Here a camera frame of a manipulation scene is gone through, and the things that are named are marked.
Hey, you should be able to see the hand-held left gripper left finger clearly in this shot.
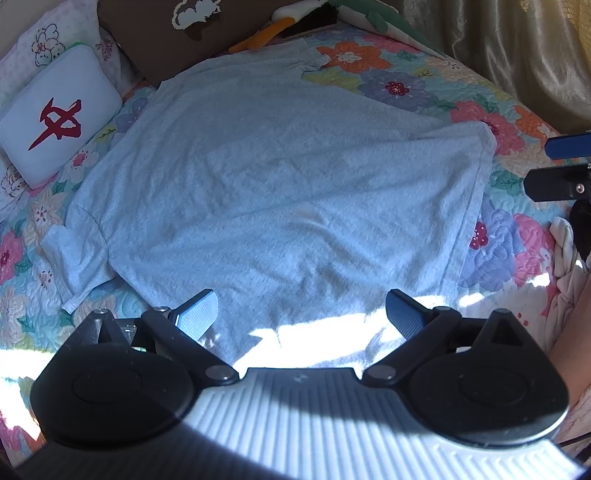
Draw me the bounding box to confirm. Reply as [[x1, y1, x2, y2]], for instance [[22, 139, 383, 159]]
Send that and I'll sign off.
[[85, 289, 241, 387]]

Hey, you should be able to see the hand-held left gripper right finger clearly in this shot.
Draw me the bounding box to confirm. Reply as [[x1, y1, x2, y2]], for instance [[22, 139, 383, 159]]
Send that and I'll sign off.
[[361, 289, 533, 388]]

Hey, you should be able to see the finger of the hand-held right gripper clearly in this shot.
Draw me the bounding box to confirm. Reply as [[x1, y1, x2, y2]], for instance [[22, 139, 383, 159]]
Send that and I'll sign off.
[[524, 166, 591, 202], [544, 133, 591, 161]]

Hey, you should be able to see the light grey t-shirt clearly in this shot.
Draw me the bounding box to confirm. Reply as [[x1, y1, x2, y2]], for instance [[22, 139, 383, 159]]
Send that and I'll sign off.
[[41, 39, 497, 370]]

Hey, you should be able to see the white floral garment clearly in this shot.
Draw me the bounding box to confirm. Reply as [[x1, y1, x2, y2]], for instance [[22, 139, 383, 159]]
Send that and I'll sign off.
[[549, 216, 591, 444]]

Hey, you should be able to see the beige curtain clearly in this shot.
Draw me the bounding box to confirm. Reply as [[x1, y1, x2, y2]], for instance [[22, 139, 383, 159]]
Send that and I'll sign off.
[[399, 0, 591, 137]]

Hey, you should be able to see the floral quilt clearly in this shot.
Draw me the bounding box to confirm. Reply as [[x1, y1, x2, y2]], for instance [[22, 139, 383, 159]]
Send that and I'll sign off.
[[0, 21, 591, 467]]

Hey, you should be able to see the white pillow with red character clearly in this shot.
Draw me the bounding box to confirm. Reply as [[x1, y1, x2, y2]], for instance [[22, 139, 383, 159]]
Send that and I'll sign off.
[[0, 45, 123, 189]]

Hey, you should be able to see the brown pillow with sheep patch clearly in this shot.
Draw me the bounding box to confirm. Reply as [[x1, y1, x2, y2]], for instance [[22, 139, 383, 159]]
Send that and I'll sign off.
[[97, 0, 306, 86]]

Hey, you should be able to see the orange white black plush toy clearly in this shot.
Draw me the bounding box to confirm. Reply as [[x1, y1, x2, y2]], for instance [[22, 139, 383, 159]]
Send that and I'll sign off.
[[228, 0, 341, 54]]

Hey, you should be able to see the white floral print pillow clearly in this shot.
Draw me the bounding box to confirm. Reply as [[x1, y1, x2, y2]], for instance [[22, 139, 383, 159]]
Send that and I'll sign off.
[[0, 0, 122, 213]]

